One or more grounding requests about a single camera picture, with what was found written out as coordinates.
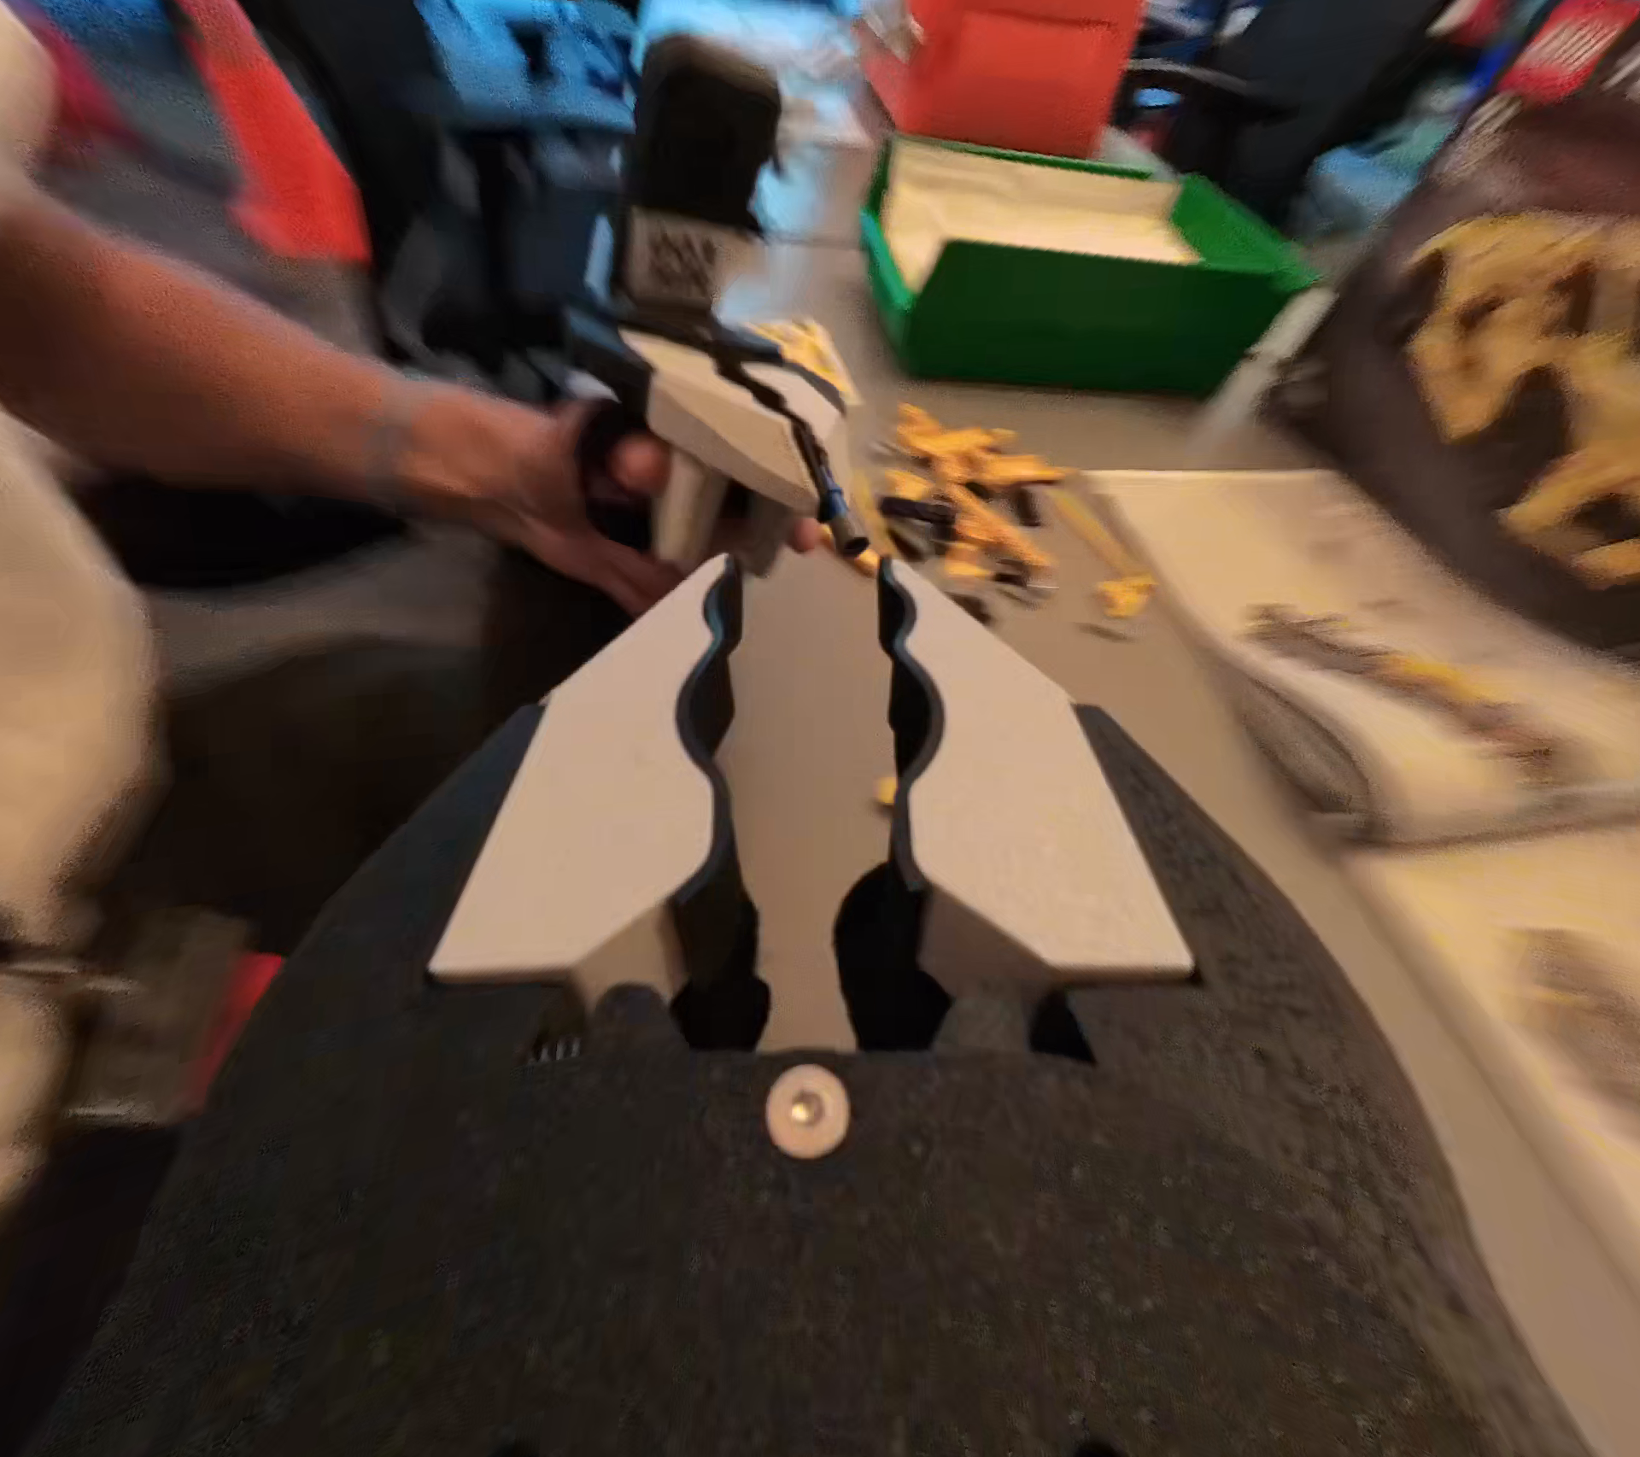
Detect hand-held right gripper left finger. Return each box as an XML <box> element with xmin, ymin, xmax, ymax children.
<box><xmin>428</xmin><ymin>553</ymin><xmax>775</xmax><ymax>1004</ymax></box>

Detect clear plastic parts bag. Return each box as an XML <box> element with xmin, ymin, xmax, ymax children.
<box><xmin>0</xmin><ymin>905</ymin><xmax>284</xmax><ymax>1125</ymax></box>

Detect green plastic bin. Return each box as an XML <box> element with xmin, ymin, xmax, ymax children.
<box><xmin>862</xmin><ymin>136</ymin><xmax>1323</xmax><ymax>398</ymax></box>

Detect toy car set box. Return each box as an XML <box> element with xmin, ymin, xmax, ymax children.
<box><xmin>1262</xmin><ymin>0</ymin><xmax>1640</xmax><ymax>652</ymax></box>

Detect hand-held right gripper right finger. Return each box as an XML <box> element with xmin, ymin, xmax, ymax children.
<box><xmin>836</xmin><ymin>556</ymin><xmax>1200</xmax><ymax>990</ymax></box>

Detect person's left hand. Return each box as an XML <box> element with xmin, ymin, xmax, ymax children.
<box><xmin>412</xmin><ymin>391</ymin><xmax>701</xmax><ymax>621</ymax></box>

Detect grey desk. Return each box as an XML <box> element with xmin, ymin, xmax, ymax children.
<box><xmin>718</xmin><ymin>239</ymin><xmax>1640</xmax><ymax>1457</ymax></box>

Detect person's left forearm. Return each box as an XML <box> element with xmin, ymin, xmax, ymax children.
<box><xmin>0</xmin><ymin>188</ymin><xmax>445</xmax><ymax>517</ymax></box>

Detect white paper packets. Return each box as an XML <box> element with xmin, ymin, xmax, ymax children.
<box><xmin>884</xmin><ymin>143</ymin><xmax>1207</xmax><ymax>287</ymax></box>

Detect pile of loose toy bricks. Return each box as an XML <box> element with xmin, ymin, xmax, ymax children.
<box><xmin>852</xmin><ymin>399</ymin><xmax>1162</xmax><ymax>626</ymax></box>

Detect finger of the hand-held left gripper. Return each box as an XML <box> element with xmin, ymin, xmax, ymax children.
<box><xmin>737</xmin><ymin>351</ymin><xmax>858</xmax><ymax>485</ymax></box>
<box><xmin>645</xmin><ymin>334</ymin><xmax>826</xmax><ymax>521</ymax></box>

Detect open instruction booklet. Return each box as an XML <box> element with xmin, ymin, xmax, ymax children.
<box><xmin>1089</xmin><ymin>468</ymin><xmax>1640</xmax><ymax>1279</ymax></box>

